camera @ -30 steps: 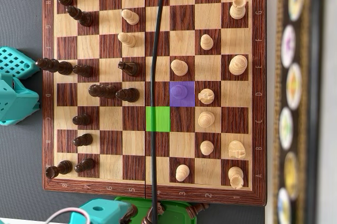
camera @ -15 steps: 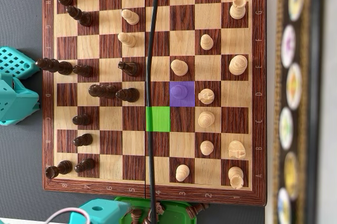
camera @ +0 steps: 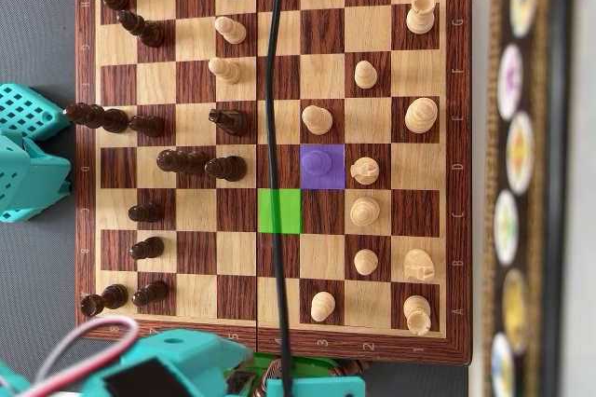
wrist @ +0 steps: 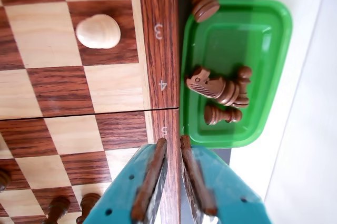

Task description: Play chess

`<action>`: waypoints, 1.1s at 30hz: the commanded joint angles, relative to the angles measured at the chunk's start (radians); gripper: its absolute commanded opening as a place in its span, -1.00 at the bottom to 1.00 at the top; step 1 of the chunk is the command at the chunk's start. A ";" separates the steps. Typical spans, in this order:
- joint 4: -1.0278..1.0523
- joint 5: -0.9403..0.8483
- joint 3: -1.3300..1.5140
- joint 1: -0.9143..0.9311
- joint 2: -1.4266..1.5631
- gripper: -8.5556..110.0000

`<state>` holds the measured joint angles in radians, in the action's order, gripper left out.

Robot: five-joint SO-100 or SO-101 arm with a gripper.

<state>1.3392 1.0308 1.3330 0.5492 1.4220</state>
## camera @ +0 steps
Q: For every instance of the dark wooden pawn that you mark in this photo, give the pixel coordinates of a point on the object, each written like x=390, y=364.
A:
x=146, y=125
x=150, y=293
x=146, y=248
x=145, y=213
x=239, y=380

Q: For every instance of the light wooden pawn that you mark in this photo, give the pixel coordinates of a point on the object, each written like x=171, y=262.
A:
x=316, y=161
x=316, y=119
x=365, y=74
x=230, y=30
x=225, y=70
x=365, y=261
x=322, y=306

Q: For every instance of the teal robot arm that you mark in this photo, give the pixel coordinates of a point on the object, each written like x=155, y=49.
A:
x=28, y=173

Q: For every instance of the dark wooden chess piece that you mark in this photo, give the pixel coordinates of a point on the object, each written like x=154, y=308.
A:
x=347, y=369

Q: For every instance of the wooden chess board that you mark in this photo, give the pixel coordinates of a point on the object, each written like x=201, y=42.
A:
x=321, y=252

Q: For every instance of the green plastic tray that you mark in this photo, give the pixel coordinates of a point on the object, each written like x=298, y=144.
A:
x=309, y=365

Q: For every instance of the light wooden rook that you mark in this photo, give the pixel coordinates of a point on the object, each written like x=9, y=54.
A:
x=416, y=315
x=420, y=12

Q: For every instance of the dark wooden queen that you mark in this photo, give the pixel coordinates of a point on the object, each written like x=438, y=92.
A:
x=181, y=161

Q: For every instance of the light wooden knight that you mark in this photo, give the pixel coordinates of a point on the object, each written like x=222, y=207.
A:
x=364, y=170
x=418, y=265

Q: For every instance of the dark wooden king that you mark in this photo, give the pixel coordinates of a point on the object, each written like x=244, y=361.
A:
x=95, y=117

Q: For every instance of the light wooden king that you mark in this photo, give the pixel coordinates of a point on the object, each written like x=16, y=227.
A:
x=421, y=115

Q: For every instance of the black gold patterned game box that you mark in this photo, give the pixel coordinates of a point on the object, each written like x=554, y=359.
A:
x=519, y=154

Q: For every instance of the grey table mat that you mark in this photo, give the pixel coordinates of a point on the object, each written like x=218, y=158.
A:
x=37, y=19

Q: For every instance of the teal camera mount with board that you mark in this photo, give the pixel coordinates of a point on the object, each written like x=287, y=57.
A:
x=326, y=387

